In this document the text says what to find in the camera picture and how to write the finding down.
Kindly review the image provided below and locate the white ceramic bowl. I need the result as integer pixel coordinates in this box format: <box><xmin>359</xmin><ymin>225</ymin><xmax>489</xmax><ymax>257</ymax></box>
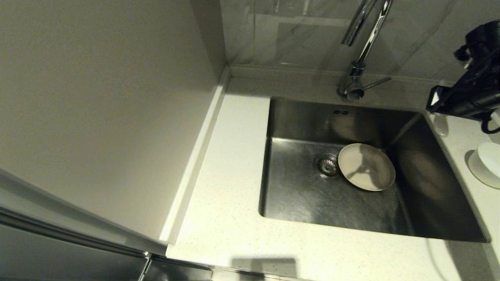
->
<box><xmin>468</xmin><ymin>142</ymin><xmax>500</xmax><ymax>190</ymax></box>

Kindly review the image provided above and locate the white round plate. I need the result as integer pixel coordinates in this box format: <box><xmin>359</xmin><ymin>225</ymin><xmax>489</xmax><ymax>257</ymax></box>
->
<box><xmin>337</xmin><ymin>143</ymin><xmax>396</xmax><ymax>192</ymax></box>

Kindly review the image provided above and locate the stainless steel sink basin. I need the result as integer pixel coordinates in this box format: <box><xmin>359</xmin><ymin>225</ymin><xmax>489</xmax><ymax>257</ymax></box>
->
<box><xmin>258</xmin><ymin>97</ymin><xmax>491</xmax><ymax>243</ymax></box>

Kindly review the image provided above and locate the chrome gooseneck faucet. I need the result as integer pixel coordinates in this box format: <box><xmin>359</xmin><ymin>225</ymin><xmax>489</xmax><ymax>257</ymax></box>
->
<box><xmin>337</xmin><ymin>0</ymin><xmax>392</xmax><ymax>102</ymax></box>

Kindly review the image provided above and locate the round metal drain strainer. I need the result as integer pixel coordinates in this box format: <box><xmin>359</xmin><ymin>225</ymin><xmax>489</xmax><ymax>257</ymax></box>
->
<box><xmin>312</xmin><ymin>153</ymin><xmax>341</xmax><ymax>180</ymax></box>

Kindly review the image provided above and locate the stainless steel appliance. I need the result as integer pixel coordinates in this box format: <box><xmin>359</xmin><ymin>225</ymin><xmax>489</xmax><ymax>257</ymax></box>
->
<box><xmin>0</xmin><ymin>168</ymin><xmax>213</xmax><ymax>281</ymax></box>

